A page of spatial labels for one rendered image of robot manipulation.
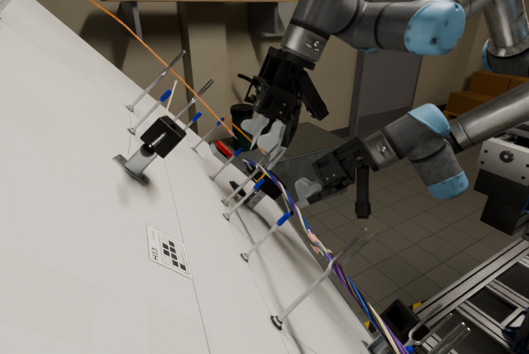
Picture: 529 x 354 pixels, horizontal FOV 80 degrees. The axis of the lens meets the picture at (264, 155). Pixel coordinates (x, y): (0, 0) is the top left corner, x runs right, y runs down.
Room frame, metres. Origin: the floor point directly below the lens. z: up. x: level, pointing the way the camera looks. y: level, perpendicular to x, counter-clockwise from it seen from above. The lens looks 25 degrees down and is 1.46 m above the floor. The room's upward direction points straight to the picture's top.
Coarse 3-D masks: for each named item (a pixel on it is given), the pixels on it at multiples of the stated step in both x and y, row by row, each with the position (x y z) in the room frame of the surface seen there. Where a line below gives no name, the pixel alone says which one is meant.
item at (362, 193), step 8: (360, 168) 0.59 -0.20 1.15; (368, 168) 0.59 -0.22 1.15; (360, 176) 0.59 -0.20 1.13; (368, 176) 0.59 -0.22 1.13; (360, 184) 0.58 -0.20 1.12; (368, 184) 0.58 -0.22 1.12; (360, 192) 0.57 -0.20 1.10; (368, 192) 0.58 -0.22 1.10; (360, 200) 0.57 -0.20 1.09; (368, 200) 0.57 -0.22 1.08; (360, 208) 0.56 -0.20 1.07; (368, 208) 0.56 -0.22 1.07; (360, 216) 0.55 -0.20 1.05
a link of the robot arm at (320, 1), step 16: (304, 0) 0.58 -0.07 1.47; (320, 0) 0.56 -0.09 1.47; (336, 0) 0.57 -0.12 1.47; (352, 0) 0.59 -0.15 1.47; (304, 16) 0.57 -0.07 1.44; (320, 16) 0.56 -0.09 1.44; (336, 16) 0.57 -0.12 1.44; (352, 16) 0.59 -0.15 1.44; (320, 32) 0.56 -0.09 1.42; (336, 32) 0.61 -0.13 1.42
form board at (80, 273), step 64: (0, 0) 0.53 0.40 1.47; (0, 64) 0.33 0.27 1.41; (64, 64) 0.49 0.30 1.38; (0, 128) 0.22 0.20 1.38; (64, 128) 0.30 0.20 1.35; (0, 192) 0.16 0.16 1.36; (64, 192) 0.20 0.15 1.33; (128, 192) 0.27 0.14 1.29; (192, 192) 0.40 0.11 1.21; (256, 192) 0.78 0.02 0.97; (0, 256) 0.12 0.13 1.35; (64, 256) 0.15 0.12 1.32; (128, 256) 0.18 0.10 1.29; (192, 256) 0.24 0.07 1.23; (256, 256) 0.36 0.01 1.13; (0, 320) 0.09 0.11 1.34; (64, 320) 0.11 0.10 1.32; (128, 320) 0.13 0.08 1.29; (192, 320) 0.16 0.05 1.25; (256, 320) 0.21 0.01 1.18; (320, 320) 0.32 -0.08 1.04
